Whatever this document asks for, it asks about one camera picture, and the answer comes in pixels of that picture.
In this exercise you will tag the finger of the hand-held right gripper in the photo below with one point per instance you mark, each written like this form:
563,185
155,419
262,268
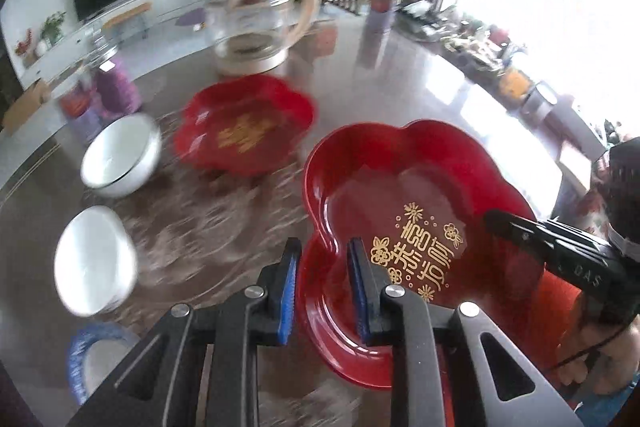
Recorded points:
515,232

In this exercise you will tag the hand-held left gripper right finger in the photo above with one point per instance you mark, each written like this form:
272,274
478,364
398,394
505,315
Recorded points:
358,294

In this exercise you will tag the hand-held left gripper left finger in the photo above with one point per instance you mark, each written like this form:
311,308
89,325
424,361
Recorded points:
287,294

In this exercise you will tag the red flower-shaped plate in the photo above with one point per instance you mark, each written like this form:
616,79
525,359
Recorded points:
250,127
370,187

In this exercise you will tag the small white bowl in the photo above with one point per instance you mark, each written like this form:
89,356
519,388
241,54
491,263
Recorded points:
92,259

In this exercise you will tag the white ribbed bowl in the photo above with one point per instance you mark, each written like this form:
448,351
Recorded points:
120,162

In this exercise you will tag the blue and white plate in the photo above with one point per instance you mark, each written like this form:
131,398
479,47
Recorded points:
82,357

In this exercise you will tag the person's right hand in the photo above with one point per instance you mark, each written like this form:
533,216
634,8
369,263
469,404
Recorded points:
595,352

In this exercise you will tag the grey cup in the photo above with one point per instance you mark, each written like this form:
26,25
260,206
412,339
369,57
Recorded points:
537,101

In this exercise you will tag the yellow packet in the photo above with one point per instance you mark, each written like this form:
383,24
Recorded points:
515,84

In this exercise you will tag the black tea tray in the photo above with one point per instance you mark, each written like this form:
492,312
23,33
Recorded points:
425,19

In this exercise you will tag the red lid canister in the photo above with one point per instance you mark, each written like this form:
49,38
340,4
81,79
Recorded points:
384,9

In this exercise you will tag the purple glass jar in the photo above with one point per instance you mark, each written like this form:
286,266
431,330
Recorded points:
117,84

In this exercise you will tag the tin can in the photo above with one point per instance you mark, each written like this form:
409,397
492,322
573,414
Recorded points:
79,109

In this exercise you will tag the glass kettle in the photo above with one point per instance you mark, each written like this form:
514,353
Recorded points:
255,14

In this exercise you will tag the cardboard box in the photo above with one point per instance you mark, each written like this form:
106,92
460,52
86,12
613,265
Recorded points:
25,104

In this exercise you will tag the wooden coffee table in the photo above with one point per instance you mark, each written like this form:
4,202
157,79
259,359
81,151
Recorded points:
127,12

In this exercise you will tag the white television cabinet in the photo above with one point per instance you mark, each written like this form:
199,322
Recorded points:
75,39

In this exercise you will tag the leafy potted plant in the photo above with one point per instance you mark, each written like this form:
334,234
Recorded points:
53,27

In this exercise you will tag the red flower arrangement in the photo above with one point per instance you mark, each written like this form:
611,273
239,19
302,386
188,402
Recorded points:
23,44

